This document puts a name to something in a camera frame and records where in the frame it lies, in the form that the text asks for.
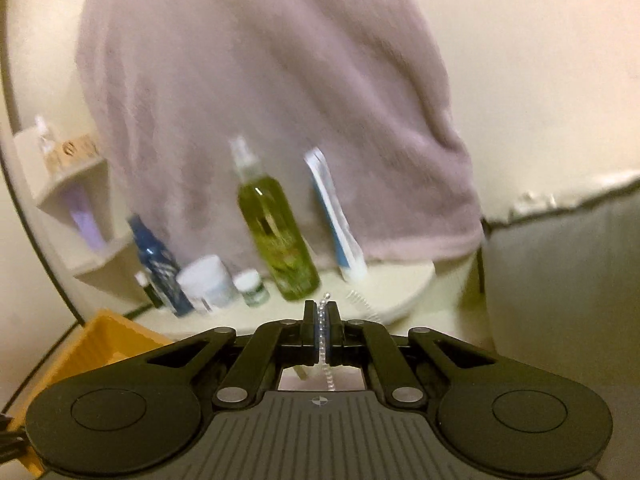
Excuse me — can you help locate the white pearl bead necklace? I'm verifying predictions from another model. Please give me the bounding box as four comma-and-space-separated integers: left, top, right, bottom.
316, 292, 339, 392

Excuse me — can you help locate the orange ribbed plastic tray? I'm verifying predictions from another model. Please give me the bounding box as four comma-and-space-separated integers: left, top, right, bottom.
6, 308, 177, 478

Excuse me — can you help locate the small green white jar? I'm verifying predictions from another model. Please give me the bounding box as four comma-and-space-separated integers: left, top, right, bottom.
233, 269, 270, 307

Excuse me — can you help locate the white cream jar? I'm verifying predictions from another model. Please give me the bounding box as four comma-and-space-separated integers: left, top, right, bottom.
176, 255, 236, 313

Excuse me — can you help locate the yellow-green oil spray bottle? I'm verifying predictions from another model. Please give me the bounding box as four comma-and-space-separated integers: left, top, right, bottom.
230, 136, 320, 301

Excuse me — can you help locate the blue white squeeze tube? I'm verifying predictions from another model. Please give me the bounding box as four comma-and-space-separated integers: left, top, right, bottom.
305, 148, 368, 283

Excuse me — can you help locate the standing black white-capped stick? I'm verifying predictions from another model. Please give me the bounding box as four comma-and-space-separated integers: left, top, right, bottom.
134, 271, 164, 309

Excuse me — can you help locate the dark blue spray bottle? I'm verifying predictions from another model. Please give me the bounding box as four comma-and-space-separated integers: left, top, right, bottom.
128, 214, 193, 318

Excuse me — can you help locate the grey cushion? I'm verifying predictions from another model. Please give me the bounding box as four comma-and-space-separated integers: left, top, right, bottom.
482, 170, 639, 386

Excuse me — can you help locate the lavender cosmetic tube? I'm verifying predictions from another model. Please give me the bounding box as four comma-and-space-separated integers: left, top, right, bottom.
63, 184, 106, 252

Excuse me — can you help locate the cream corner shelf unit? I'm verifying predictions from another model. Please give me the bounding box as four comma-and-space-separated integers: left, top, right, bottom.
1, 128, 435, 339

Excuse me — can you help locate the clear bottle on top shelf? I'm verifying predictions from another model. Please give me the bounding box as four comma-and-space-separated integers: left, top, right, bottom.
35, 115, 62, 176

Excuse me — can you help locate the mauve hanging towel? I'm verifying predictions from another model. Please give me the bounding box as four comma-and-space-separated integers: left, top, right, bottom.
76, 0, 483, 268

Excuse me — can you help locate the black curved wall cable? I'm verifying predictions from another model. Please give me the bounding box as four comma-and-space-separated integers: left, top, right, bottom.
0, 0, 156, 411

